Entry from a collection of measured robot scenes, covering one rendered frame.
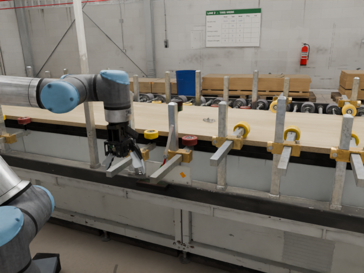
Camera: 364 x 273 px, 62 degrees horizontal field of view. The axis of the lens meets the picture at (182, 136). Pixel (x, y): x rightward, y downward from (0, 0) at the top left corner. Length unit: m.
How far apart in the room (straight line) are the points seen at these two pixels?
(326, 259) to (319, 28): 7.07
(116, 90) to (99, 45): 8.97
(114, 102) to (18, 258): 0.59
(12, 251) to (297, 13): 8.00
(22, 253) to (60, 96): 0.54
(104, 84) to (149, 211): 1.25
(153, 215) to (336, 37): 7.18
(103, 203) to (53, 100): 1.47
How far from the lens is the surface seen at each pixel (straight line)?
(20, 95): 0.97
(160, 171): 1.32
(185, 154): 1.50
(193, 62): 8.79
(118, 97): 1.01
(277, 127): 1.35
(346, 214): 1.47
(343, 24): 8.55
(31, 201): 1.27
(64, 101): 0.91
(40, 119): 2.33
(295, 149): 1.36
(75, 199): 2.45
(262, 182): 1.69
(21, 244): 1.17
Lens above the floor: 1.40
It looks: 18 degrees down
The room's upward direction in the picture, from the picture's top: 1 degrees counter-clockwise
